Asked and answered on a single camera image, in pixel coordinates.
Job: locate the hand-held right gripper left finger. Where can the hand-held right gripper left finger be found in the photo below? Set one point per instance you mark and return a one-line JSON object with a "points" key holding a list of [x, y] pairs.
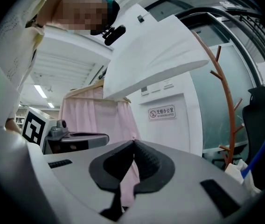
{"points": [[76, 167]]}

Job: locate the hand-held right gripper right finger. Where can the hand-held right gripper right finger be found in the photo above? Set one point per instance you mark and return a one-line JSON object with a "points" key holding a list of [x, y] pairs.
{"points": [[193, 171]]}

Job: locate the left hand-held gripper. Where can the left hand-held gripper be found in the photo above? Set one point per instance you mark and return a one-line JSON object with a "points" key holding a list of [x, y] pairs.
{"points": [[33, 129]]}

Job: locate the white cloth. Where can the white cloth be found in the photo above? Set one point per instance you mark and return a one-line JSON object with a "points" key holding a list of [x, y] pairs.
{"points": [[151, 55]]}

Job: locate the person's left forearm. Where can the person's left forearm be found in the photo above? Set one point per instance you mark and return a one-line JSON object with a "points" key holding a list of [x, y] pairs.
{"points": [[12, 125]]}

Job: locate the pink hanging garment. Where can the pink hanging garment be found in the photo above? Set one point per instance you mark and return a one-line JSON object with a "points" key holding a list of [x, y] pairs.
{"points": [[95, 120]]}

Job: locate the bunch of beige clothes hangers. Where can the bunch of beige clothes hangers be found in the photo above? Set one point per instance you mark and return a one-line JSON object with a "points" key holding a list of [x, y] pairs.
{"points": [[92, 98]]}

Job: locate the ceiling light strip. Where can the ceiling light strip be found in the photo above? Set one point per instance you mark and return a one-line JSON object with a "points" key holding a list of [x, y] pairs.
{"points": [[50, 105], [40, 91]]}

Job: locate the orange coat tree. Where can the orange coat tree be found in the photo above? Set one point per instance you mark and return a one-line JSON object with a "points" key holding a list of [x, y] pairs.
{"points": [[230, 115]]}

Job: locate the black office chair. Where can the black office chair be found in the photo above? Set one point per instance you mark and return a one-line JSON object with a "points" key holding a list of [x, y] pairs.
{"points": [[256, 125]]}

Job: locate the white key card holder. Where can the white key card holder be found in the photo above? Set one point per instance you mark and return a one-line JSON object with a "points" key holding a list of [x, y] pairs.
{"points": [[168, 83]]}

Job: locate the person's cream knit sweater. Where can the person's cream knit sweater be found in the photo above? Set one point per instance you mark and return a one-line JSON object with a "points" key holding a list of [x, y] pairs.
{"points": [[4, 66]]}

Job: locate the person's head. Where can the person's head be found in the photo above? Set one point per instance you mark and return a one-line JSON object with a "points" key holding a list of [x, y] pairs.
{"points": [[76, 10]]}

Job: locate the teal head cap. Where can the teal head cap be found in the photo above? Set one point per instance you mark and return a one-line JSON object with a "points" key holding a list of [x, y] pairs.
{"points": [[112, 6]]}

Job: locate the ceiling air vent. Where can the ceiling air vent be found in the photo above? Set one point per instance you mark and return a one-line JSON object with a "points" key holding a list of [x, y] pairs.
{"points": [[230, 5]]}

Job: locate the no smoking wall sign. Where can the no smoking wall sign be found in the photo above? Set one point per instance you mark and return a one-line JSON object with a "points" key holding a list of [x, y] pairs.
{"points": [[162, 113]]}

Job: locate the white wall thermostat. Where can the white wall thermostat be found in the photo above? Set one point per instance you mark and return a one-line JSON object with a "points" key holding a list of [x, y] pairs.
{"points": [[144, 91]]}

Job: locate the white wall switch panel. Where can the white wall switch panel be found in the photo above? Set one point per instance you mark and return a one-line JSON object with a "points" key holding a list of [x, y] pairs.
{"points": [[155, 87]]}

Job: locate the black head camera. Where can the black head camera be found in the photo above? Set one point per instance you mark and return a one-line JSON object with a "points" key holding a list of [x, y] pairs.
{"points": [[115, 34]]}

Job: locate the black wall sensor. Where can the black wall sensor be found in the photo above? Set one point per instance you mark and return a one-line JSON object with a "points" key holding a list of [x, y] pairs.
{"points": [[140, 18]]}

